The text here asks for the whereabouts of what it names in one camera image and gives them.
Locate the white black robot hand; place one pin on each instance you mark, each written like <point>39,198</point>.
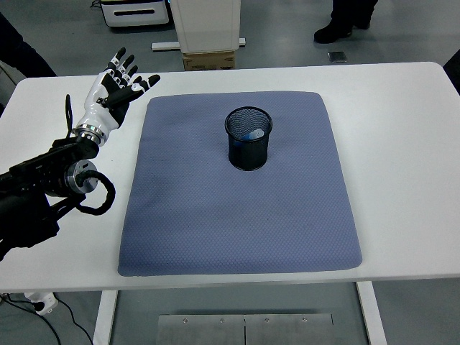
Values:
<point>97,115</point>

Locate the blue marker with clear cap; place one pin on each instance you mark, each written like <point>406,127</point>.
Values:
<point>256,134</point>

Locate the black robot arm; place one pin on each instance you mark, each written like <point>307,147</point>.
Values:
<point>25,215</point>

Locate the black mesh pen holder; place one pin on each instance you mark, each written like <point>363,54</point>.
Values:
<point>249,160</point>

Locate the person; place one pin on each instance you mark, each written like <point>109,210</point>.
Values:
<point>21,54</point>
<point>330,34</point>

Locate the white box-shaped appliance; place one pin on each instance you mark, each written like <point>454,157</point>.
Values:
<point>136,19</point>

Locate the brown cardboard box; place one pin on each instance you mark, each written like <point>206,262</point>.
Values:
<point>208,62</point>

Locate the blue-grey textured mat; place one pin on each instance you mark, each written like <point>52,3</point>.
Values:
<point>233,223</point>

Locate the white power strip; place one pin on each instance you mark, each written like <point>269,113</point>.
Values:
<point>43,301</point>

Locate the white table leg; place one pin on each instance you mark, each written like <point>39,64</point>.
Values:
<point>372,316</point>
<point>104,320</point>

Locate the grey metal plate with screws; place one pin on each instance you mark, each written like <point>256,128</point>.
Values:
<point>201,332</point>

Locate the metal floor socket plate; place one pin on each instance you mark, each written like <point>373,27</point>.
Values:
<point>338,57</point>

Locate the white pedestal cabinet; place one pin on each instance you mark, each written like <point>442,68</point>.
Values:
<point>208,25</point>

